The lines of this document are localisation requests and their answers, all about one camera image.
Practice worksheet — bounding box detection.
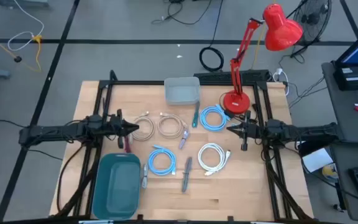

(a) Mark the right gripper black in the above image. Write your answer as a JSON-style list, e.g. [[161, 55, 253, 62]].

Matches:
[[226, 111, 263, 152]]

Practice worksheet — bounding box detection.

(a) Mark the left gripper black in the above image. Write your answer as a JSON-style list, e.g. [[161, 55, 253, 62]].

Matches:
[[109, 108, 140, 149]]

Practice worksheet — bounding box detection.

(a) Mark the beige USB cable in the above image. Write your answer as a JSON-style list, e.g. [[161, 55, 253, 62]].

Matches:
[[157, 111, 188, 140], [131, 111, 156, 142]]

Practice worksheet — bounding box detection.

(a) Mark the light blue cable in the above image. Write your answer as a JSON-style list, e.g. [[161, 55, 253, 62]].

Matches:
[[147, 144, 177, 177], [199, 104, 231, 133]]

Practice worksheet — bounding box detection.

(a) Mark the teal pen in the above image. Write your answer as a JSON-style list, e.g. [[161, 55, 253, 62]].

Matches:
[[191, 101, 201, 129]]

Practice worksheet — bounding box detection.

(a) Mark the white USB cable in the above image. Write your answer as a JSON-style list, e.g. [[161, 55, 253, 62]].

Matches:
[[197, 142, 232, 177]]

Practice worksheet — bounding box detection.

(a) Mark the white cable black tie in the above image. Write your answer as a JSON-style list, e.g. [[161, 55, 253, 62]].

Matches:
[[140, 163, 149, 190]]

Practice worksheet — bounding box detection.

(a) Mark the black white braided cable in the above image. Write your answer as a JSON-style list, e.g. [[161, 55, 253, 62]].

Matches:
[[181, 156, 193, 194]]

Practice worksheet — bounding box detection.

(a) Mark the black power strip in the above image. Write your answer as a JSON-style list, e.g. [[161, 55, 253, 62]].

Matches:
[[193, 69, 270, 85]]

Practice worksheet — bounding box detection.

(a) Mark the teal plastic bin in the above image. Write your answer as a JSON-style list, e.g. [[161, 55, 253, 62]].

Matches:
[[91, 152, 142, 221]]

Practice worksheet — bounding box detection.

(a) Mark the grey plastic bin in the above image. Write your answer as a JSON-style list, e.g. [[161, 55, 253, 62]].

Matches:
[[163, 77, 201, 106]]

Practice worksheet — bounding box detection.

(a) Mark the white paper sheet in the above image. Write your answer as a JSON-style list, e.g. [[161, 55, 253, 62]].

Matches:
[[301, 147, 334, 174]]

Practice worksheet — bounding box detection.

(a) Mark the yellow blue tape roll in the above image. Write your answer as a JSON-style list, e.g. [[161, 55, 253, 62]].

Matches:
[[321, 163, 340, 183]]

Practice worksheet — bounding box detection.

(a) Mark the red desk lamp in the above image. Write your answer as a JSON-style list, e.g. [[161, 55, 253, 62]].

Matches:
[[221, 2, 304, 115]]

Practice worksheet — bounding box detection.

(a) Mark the black mini computer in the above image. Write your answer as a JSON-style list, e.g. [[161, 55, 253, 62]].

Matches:
[[333, 64, 358, 91]]

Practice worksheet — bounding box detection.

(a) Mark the black floor fan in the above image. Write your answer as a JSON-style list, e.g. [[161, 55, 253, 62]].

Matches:
[[290, 0, 333, 59]]

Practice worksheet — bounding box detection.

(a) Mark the black lamp cord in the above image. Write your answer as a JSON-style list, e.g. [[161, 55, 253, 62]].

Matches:
[[219, 93, 260, 125]]

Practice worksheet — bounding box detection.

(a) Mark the black coiled floor cable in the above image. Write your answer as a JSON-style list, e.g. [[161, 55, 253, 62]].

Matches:
[[198, 0, 226, 73]]

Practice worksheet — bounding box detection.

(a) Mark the white power plug cable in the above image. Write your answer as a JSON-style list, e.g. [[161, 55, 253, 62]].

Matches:
[[272, 67, 290, 97]]

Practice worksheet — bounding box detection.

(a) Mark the yellow hanging cable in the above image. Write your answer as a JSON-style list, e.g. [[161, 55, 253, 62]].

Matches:
[[251, 22, 267, 70]]

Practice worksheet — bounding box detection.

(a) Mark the yellow floor cable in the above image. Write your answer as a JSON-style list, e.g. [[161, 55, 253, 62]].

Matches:
[[0, 26, 43, 73]]

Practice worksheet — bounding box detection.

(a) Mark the white floor cable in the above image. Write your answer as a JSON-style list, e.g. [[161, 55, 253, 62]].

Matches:
[[7, 0, 45, 52]]

